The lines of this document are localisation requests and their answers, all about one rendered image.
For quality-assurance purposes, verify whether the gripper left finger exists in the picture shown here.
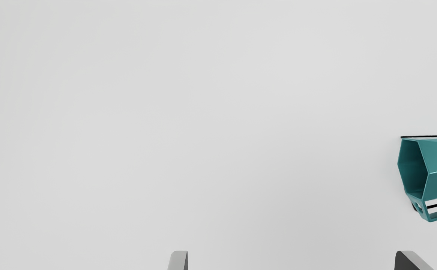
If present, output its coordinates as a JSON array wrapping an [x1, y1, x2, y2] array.
[[167, 250, 189, 270]]

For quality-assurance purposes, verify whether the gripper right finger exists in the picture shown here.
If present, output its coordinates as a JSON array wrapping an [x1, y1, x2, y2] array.
[[394, 250, 435, 270]]

